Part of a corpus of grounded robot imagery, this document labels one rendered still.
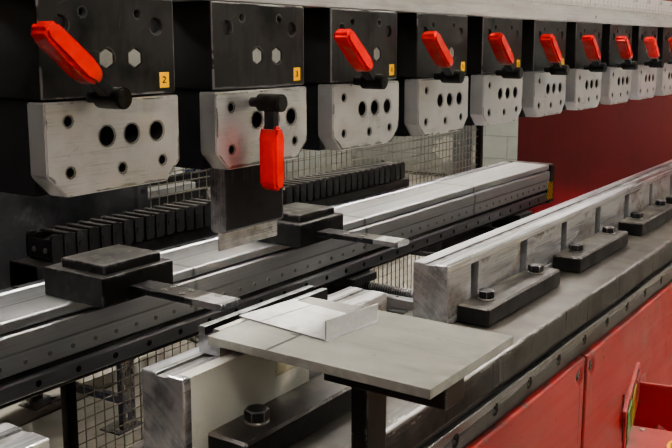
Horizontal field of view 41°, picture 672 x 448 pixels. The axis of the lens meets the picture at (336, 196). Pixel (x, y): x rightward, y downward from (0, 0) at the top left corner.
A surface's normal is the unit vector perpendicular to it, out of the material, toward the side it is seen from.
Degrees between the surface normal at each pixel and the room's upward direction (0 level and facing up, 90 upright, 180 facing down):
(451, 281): 90
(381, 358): 0
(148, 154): 90
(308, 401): 0
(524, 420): 90
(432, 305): 90
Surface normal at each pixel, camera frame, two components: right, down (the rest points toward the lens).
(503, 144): -0.51, 0.15
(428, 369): 0.00, -0.99
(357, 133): 0.82, 0.09
